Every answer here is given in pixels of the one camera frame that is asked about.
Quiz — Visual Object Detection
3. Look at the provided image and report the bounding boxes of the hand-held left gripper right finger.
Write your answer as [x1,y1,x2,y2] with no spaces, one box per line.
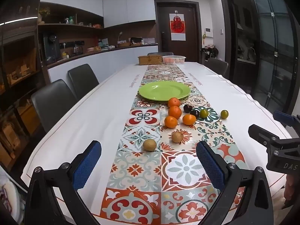
[196,141,274,225]

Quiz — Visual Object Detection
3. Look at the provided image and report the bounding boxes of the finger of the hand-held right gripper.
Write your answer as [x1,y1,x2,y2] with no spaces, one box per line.
[273,111,300,133]
[248,124,300,173]

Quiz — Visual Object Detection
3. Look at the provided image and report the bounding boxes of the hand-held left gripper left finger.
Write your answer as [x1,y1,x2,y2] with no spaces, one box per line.
[25,141,102,225]

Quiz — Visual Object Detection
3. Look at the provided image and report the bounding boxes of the tan round fruit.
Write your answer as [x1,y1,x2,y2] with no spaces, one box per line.
[172,131,184,143]
[143,139,157,151]

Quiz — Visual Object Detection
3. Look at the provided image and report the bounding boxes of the orange tangerine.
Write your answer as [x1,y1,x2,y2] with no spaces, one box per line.
[168,106,182,119]
[164,116,178,128]
[182,114,197,125]
[168,97,181,108]

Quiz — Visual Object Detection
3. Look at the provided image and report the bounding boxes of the green plate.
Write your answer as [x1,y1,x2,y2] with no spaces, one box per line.
[138,81,191,102]

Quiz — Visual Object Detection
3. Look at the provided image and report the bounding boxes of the person's right hand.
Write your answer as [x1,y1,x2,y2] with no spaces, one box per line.
[284,175,300,209]

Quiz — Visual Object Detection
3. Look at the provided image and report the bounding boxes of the white patterned tablecloth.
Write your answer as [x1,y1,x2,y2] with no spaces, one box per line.
[21,62,292,225]

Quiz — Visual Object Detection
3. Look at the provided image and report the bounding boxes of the glass sliding door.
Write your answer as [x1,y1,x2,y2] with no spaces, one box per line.
[247,0,297,115]

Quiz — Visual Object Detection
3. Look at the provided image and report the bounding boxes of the white printed clothing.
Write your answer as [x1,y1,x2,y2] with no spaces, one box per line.
[0,166,24,225]

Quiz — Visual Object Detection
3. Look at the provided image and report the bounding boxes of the dark bag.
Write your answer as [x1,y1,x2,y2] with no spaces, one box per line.
[201,44,219,61]

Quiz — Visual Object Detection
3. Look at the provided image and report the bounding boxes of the white sideboard counter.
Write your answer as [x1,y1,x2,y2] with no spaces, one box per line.
[47,43,158,83]

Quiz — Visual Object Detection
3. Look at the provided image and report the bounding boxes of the white plastic basket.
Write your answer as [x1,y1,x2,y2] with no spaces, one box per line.
[162,55,187,65]

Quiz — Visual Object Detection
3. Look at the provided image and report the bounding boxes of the dark display cabinet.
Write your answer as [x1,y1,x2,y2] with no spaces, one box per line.
[0,0,48,169]

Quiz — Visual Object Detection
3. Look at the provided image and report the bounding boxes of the woven rectangular box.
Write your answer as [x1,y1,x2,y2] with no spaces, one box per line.
[137,55,163,65]

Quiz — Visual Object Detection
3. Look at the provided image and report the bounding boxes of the black water dispenser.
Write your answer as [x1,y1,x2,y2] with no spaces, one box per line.
[43,32,62,64]

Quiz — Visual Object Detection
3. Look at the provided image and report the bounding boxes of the dark brown door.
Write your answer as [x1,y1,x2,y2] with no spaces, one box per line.
[155,0,203,64]

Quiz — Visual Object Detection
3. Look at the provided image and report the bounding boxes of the wooden wall shelf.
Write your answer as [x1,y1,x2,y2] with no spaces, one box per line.
[37,2,105,66]

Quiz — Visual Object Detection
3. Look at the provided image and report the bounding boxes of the red and white wall poster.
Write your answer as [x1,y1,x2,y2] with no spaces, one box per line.
[169,13,187,41]

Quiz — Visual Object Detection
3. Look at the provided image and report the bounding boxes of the white wall cabinet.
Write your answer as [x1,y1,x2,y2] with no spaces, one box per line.
[40,0,156,29]

